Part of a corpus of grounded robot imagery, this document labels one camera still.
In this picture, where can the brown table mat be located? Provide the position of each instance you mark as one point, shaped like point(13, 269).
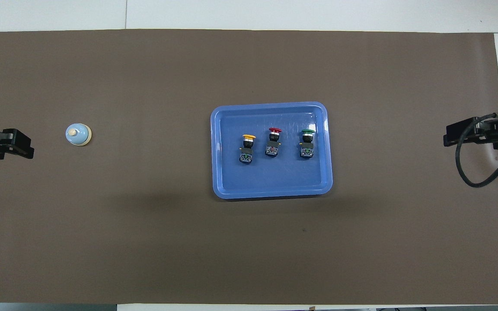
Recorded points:
point(145, 237)

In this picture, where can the green push button switch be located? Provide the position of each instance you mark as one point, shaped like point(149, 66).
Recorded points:
point(307, 146)

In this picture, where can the blue plastic tray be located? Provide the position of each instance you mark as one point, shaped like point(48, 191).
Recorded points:
point(270, 181)

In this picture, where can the red push button switch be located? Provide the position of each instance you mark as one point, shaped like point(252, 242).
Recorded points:
point(273, 144)

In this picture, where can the yellow push button switch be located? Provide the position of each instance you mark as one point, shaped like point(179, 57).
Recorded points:
point(246, 151)

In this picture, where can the light blue desk bell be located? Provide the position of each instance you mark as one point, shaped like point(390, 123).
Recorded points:
point(77, 134)

